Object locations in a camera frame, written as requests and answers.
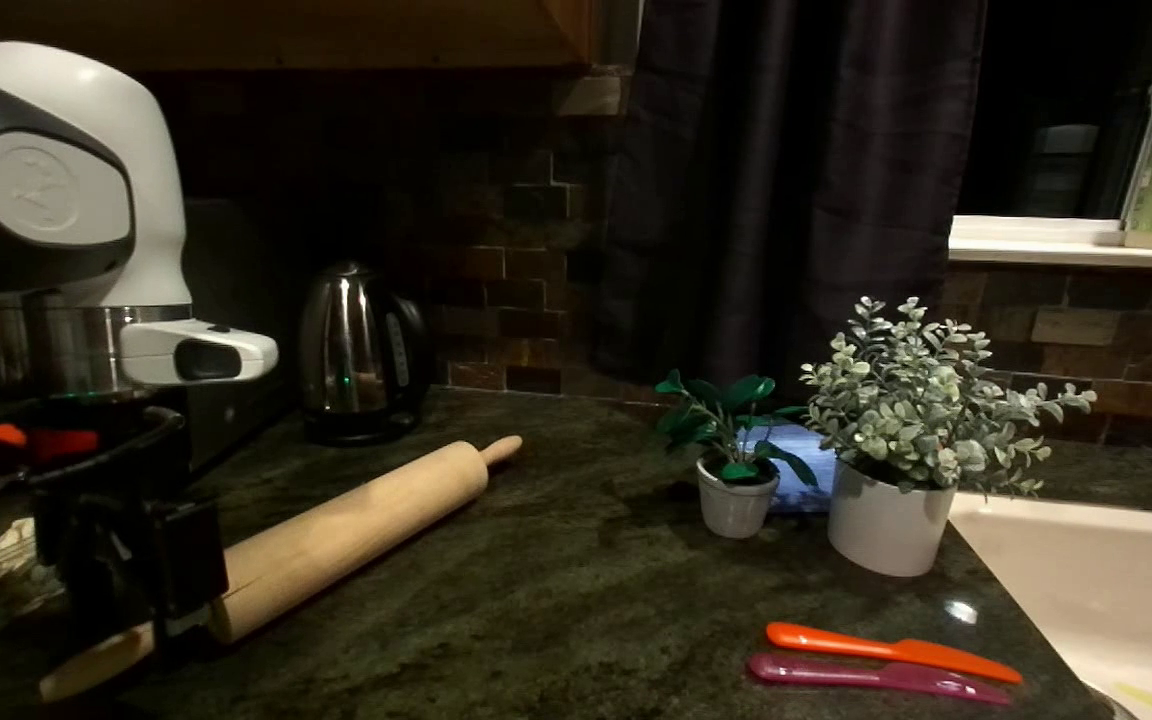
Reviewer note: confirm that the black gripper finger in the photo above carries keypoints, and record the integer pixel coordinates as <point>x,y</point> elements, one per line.
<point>187,564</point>
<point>83,542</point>

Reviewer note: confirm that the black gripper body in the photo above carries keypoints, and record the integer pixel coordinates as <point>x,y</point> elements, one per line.
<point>95,472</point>

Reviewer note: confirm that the wooden rolling pin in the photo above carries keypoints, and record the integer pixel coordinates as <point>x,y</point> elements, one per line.
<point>302,557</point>

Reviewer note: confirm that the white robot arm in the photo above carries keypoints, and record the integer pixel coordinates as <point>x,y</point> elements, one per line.
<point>99,326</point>

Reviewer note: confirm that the stainless steel electric kettle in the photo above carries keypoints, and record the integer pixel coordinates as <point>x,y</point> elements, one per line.
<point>361,361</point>

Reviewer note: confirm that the small green potted plant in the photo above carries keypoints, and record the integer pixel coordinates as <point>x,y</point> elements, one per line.
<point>733,481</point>

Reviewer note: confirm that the purple plastic knife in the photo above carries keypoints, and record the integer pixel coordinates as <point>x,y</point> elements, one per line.
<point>889,677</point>

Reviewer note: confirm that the dark curtain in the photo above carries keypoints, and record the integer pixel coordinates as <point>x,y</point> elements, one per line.
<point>780,161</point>

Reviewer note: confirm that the large pale potted plant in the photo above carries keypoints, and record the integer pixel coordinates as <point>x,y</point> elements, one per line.
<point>912,412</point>

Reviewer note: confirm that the orange plastic knife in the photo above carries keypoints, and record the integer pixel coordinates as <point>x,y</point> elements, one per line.
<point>924,655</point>

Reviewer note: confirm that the white window sill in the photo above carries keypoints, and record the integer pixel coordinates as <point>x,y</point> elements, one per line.
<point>1059,242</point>

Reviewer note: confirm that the white sink basin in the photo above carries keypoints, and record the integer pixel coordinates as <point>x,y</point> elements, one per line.
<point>1086,582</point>

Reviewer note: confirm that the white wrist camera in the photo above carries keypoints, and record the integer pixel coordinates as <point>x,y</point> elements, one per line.
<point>171,355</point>

